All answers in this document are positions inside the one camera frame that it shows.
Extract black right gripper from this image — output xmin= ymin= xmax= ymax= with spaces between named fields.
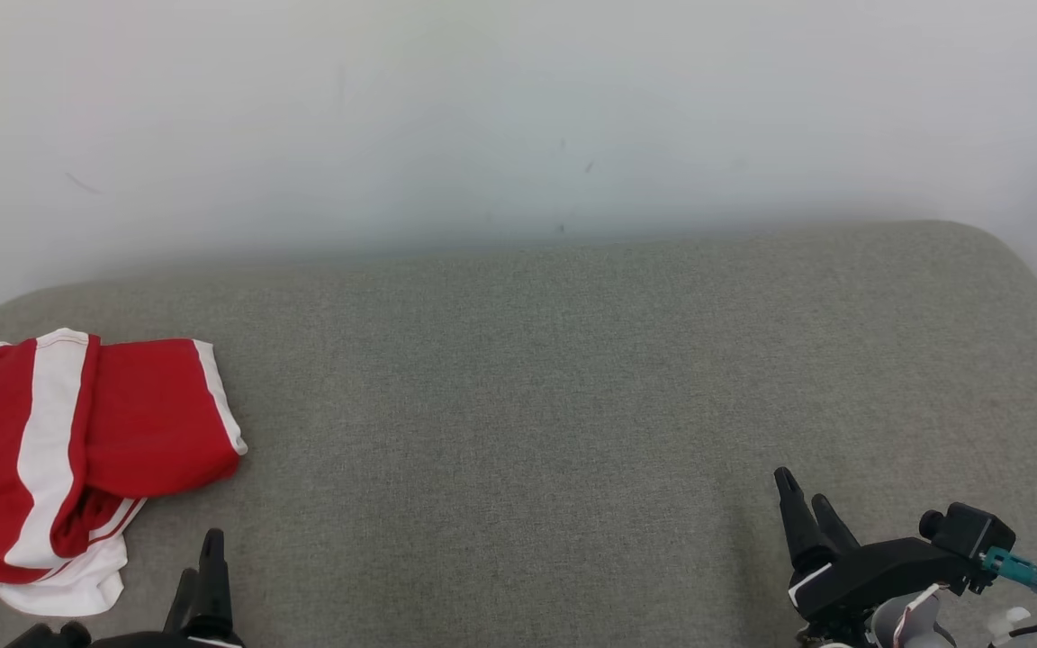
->
xmin=774 ymin=467 xmax=971 ymax=646

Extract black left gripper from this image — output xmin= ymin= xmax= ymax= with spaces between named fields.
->
xmin=91 ymin=528 xmax=246 ymax=648

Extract red white Bulls jersey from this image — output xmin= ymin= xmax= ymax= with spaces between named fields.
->
xmin=0 ymin=493 xmax=147 ymax=618

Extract red white Bulls shorts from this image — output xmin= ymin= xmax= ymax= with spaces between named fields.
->
xmin=0 ymin=328 xmax=248 ymax=592

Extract teal right camera connector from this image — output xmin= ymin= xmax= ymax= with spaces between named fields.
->
xmin=980 ymin=546 xmax=1037 ymax=598

